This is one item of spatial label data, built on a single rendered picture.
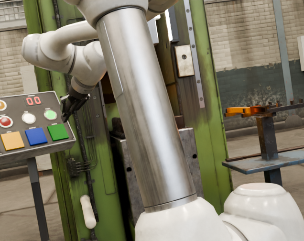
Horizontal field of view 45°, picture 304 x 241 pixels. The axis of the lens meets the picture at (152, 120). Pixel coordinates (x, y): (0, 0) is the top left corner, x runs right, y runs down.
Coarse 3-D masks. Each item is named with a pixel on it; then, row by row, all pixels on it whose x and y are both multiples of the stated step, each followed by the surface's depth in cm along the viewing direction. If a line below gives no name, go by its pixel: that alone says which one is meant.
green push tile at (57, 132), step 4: (60, 124) 166; (48, 128) 162; (52, 128) 163; (56, 128) 164; (60, 128) 165; (64, 128) 166; (52, 132) 162; (56, 132) 163; (60, 132) 164; (64, 132) 164; (52, 136) 161; (56, 136) 162; (60, 136) 162; (64, 136) 163; (68, 136) 164; (56, 140) 161
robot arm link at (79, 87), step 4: (72, 80) 136; (76, 80) 133; (72, 84) 136; (76, 84) 134; (80, 84) 133; (96, 84) 136; (76, 88) 135; (80, 88) 135; (84, 88) 135; (88, 88) 135; (92, 88) 137; (80, 92) 136; (84, 92) 137; (88, 92) 138
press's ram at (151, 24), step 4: (156, 16) 209; (152, 20) 189; (148, 24) 188; (152, 24) 189; (152, 28) 189; (156, 28) 190; (152, 32) 189; (156, 32) 190; (152, 36) 189; (156, 36) 190; (96, 40) 195; (152, 40) 189; (156, 40) 190
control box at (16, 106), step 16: (16, 96) 164; (32, 96) 168; (48, 96) 172; (0, 112) 156; (16, 112) 160; (32, 112) 163; (0, 128) 152; (16, 128) 156; (32, 128) 159; (0, 144) 148; (48, 144) 158; (64, 144) 164; (0, 160) 149; (16, 160) 156
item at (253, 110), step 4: (228, 108) 190; (232, 108) 185; (236, 108) 180; (240, 108) 174; (244, 108) 170; (248, 108) 166; (252, 108) 161; (256, 108) 160; (260, 108) 156; (264, 108) 152; (248, 112) 167; (252, 112) 161; (256, 112) 159; (260, 112) 155; (264, 112) 152; (268, 112) 152
